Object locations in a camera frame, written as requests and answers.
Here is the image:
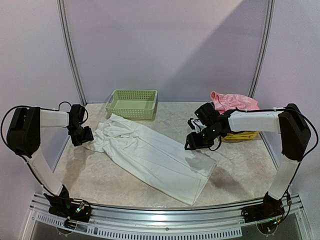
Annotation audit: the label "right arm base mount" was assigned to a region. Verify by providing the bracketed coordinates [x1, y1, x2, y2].
[241, 190, 292, 236]

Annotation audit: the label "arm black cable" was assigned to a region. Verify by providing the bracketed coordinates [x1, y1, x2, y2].
[207, 104, 316, 201]
[0, 100, 88, 198]

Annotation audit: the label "pink patterned shorts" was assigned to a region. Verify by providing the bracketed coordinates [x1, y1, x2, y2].
[210, 91, 260, 114]

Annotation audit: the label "green plastic basket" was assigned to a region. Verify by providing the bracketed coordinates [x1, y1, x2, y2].
[105, 89, 158, 121]

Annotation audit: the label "left aluminium frame post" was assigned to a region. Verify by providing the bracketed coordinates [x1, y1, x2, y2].
[57, 0, 87, 106]

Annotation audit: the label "white cloth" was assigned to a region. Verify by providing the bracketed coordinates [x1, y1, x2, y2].
[84, 114, 216, 206]

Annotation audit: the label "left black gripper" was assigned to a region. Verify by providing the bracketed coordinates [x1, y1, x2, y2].
[68, 124, 94, 146]

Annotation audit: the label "right aluminium frame post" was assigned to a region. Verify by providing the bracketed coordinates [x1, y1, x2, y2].
[248, 0, 275, 98]

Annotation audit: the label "front aluminium rail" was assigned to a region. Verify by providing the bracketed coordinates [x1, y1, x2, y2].
[21, 194, 313, 240]

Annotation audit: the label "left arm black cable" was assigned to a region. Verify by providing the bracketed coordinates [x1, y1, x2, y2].
[0, 100, 88, 198]

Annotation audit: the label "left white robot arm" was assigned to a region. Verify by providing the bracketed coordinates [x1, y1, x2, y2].
[0, 104, 94, 197]

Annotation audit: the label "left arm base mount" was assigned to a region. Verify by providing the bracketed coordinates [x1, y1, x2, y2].
[43, 192, 92, 229]

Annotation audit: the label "aluminium frame post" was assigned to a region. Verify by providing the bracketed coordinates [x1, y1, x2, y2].
[248, 0, 275, 98]
[57, 0, 87, 106]

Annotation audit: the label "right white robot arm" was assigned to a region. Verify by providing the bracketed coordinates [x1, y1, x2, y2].
[184, 102, 311, 218]

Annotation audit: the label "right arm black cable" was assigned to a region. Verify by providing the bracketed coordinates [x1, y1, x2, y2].
[207, 104, 316, 201]

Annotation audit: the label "yellow folded garment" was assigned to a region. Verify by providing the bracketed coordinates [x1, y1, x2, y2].
[222, 131, 260, 141]

